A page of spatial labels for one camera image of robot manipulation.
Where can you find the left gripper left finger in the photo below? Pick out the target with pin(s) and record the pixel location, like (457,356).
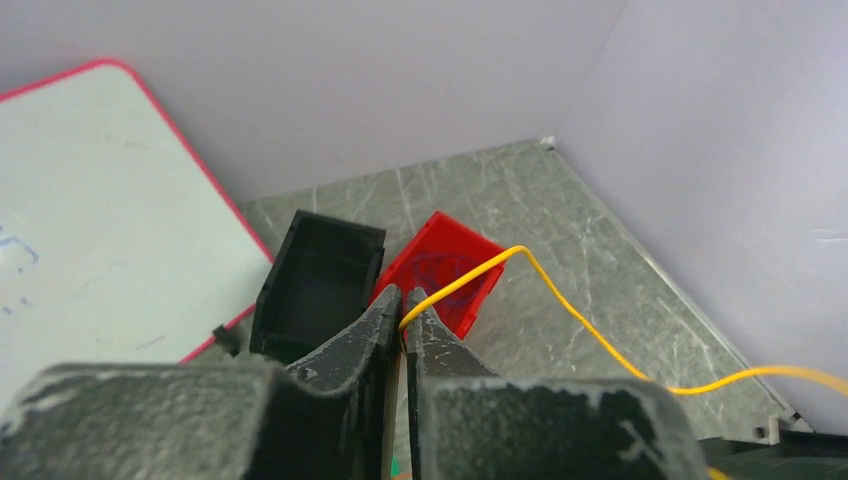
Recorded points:
(324,416)

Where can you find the black plastic bin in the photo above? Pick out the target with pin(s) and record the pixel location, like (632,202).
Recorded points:
(321,281)

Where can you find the aluminium frame rail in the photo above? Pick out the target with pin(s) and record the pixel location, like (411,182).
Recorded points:
(781,448)

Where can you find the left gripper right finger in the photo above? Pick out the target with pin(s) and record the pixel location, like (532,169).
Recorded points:
(469,422)

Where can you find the green plastic bin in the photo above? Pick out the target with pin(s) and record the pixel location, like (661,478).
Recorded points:
(400,469)

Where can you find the pink framed whiteboard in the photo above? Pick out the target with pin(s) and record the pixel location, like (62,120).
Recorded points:
(117,244)

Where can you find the whiteboard black foot right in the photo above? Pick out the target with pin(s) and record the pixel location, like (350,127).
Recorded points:
(227,340)

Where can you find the red plastic bin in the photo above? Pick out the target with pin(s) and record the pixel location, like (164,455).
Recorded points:
(439,253)

